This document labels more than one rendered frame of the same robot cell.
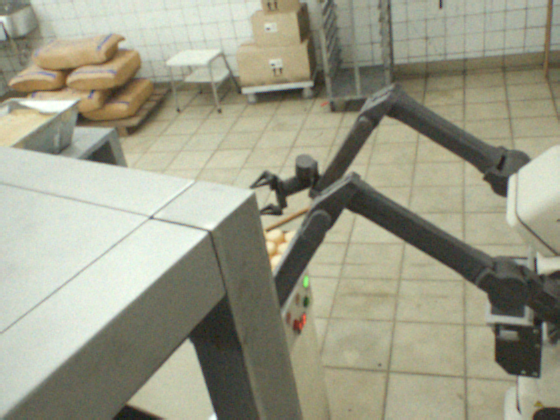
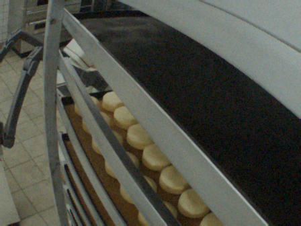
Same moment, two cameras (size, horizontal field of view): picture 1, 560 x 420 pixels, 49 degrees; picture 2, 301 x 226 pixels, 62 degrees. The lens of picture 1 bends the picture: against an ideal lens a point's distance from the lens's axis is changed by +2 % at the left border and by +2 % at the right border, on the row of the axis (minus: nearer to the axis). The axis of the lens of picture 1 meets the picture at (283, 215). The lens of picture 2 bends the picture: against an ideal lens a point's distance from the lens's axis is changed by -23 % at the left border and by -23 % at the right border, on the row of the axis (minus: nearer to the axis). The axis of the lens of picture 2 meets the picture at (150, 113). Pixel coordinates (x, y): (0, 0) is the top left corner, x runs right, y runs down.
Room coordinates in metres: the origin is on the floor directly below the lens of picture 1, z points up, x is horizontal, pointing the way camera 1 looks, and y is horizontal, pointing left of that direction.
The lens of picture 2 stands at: (0.11, 0.79, 1.81)
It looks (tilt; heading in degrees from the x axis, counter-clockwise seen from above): 31 degrees down; 290
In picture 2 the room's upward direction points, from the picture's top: 10 degrees clockwise
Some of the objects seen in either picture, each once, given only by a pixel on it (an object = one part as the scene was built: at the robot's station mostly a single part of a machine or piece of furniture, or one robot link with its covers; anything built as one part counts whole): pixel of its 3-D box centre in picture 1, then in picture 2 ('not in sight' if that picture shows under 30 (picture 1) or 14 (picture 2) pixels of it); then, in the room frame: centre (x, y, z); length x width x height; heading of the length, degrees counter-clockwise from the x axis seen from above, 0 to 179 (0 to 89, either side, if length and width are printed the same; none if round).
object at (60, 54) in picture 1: (78, 51); not in sight; (5.38, 1.45, 0.62); 0.72 x 0.42 x 0.17; 77
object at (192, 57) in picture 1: (204, 78); not in sight; (5.29, 0.46, 0.23); 0.45 x 0.45 x 0.46; 62
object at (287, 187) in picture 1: (286, 188); not in sight; (1.70, -0.03, 0.99); 0.07 x 0.07 x 0.10; 21
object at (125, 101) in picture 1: (120, 98); not in sight; (5.30, 1.21, 0.19); 0.72 x 0.42 x 0.15; 165
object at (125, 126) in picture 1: (94, 114); not in sight; (5.38, 1.50, 0.06); 1.20 x 0.80 x 0.11; 73
